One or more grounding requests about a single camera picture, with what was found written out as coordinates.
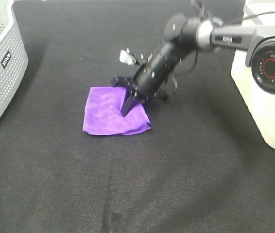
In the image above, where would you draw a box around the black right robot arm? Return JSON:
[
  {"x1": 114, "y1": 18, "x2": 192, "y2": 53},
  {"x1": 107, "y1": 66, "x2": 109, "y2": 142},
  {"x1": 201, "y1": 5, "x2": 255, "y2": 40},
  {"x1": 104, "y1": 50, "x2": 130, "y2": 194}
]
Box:
[{"x1": 112, "y1": 14, "x2": 275, "y2": 116}]

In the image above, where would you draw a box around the black table cloth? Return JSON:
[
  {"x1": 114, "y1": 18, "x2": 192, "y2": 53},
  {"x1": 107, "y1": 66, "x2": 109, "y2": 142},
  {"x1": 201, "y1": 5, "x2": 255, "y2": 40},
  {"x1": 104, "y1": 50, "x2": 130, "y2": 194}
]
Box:
[{"x1": 0, "y1": 0, "x2": 275, "y2": 233}]

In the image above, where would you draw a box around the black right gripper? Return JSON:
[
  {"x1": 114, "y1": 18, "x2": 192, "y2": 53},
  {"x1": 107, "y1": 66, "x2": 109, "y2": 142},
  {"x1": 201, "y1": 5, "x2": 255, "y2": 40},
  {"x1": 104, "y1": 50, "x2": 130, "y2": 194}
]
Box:
[{"x1": 111, "y1": 42, "x2": 193, "y2": 117}]

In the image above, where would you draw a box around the purple towel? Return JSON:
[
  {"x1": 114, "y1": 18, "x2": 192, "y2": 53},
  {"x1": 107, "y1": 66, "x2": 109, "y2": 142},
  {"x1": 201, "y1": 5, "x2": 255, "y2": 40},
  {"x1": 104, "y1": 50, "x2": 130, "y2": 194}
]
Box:
[{"x1": 83, "y1": 86, "x2": 151, "y2": 136}]

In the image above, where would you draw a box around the white plastic bin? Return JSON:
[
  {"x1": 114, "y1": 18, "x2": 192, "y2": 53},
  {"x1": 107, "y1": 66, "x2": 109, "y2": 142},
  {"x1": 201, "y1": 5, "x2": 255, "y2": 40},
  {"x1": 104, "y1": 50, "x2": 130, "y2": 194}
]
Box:
[{"x1": 231, "y1": 0, "x2": 275, "y2": 149}]

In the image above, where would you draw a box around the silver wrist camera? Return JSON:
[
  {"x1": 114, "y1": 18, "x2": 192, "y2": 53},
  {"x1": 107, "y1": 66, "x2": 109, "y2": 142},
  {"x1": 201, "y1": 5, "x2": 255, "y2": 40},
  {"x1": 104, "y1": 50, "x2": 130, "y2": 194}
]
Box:
[{"x1": 119, "y1": 48, "x2": 141, "y2": 66}]

